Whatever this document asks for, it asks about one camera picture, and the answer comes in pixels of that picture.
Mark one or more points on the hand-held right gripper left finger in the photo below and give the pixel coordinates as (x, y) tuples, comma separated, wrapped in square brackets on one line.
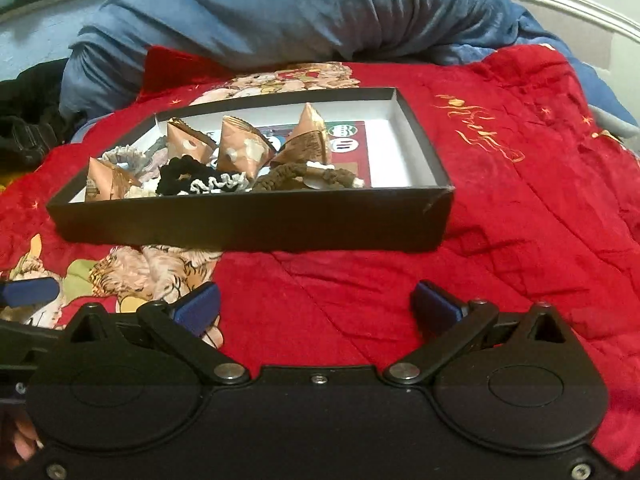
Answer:
[(197, 310)]

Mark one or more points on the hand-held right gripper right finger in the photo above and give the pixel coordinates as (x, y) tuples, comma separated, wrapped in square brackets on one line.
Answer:
[(437, 307)]

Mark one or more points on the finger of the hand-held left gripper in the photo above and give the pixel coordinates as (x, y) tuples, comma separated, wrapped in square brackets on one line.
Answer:
[(30, 292)]

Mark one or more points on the black cardboard box printed bottom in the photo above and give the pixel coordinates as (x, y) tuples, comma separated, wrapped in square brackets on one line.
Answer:
[(250, 220)]

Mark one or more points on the black white ruffle scrunchie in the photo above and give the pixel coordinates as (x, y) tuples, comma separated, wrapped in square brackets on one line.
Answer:
[(200, 177)]

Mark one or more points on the brown triangular snack packet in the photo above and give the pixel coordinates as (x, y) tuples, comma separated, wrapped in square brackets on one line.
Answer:
[(190, 142), (242, 147), (305, 135), (107, 180)]

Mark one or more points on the brown crochet scrunchie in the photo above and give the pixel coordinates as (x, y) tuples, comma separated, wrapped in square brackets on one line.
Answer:
[(295, 177)]

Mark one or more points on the person's left hand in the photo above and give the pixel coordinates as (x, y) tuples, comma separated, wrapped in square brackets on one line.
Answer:
[(27, 440)]

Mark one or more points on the red printed blanket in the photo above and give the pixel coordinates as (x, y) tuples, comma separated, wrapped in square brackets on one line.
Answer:
[(500, 235)]

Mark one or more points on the dark clothing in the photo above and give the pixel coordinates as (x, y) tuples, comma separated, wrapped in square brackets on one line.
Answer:
[(25, 120)]

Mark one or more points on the light blue bed sheet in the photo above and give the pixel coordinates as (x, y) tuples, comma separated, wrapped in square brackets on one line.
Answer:
[(35, 45)]

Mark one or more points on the blue velvet duvet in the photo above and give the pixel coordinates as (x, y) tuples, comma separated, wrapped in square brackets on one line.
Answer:
[(300, 15)]

